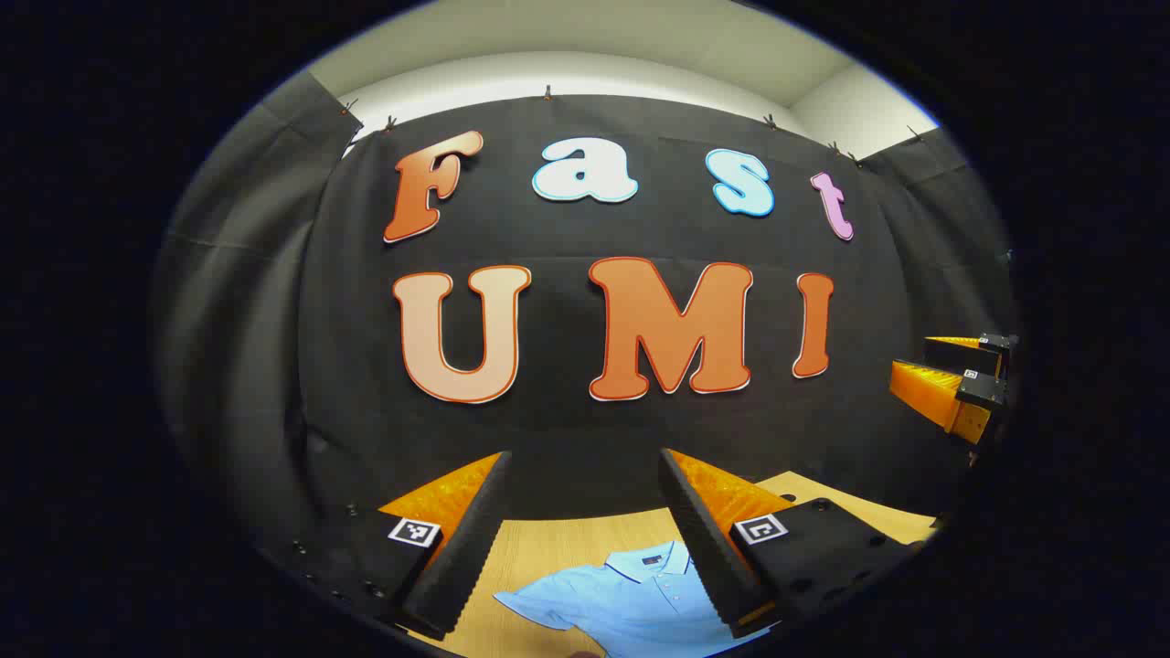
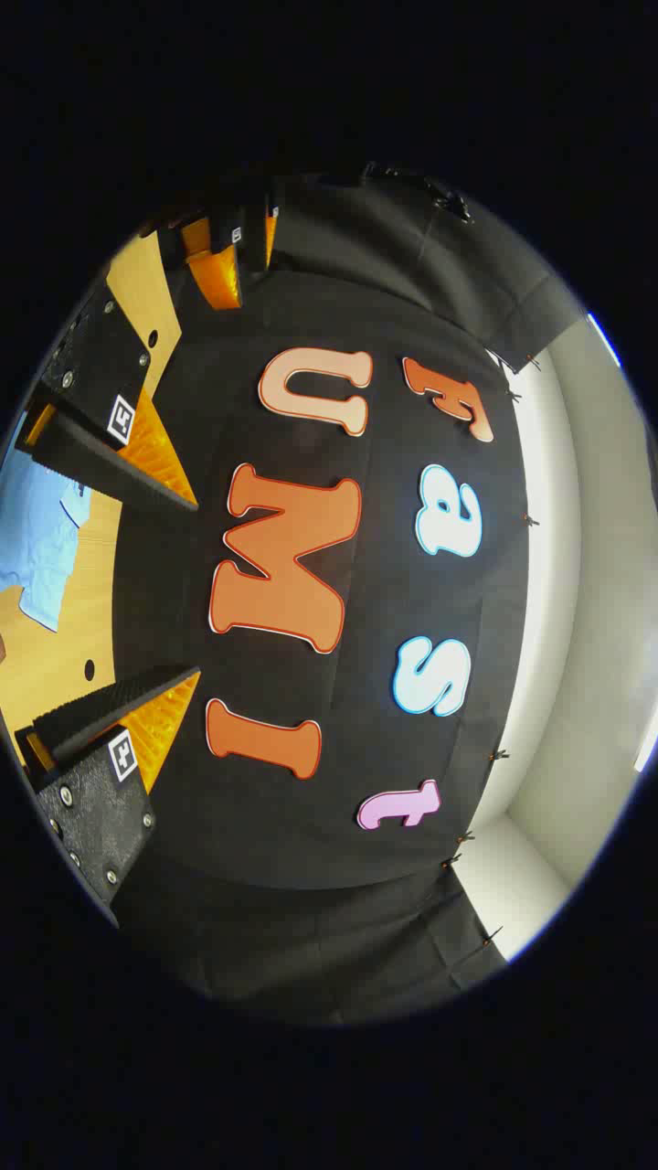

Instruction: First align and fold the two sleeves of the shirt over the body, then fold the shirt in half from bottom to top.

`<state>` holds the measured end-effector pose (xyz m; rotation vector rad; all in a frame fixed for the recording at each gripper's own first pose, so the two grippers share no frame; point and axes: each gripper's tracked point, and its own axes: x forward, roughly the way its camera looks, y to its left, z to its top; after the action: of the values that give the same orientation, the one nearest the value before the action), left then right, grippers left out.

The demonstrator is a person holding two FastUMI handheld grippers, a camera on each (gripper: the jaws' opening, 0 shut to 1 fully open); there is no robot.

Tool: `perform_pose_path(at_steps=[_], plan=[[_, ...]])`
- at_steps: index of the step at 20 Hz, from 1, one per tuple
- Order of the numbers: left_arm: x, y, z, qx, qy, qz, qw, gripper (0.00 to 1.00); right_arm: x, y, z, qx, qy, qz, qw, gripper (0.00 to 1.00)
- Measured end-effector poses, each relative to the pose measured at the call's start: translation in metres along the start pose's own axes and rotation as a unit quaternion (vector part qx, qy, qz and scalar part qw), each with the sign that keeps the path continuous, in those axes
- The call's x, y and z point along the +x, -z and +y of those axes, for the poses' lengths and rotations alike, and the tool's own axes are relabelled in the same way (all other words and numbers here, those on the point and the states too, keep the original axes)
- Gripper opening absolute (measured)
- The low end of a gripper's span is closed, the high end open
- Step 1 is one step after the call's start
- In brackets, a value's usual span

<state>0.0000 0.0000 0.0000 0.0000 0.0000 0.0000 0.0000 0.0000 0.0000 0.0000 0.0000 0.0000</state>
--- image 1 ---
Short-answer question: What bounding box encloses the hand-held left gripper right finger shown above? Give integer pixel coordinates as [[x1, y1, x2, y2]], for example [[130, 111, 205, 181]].
[[658, 447, 929, 641]]

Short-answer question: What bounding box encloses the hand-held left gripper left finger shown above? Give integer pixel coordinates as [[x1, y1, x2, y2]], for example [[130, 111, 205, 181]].
[[261, 450, 513, 642]]

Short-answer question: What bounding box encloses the light blue T-shirt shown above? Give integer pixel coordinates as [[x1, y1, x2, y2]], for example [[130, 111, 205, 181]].
[[494, 539, 782, 658]]

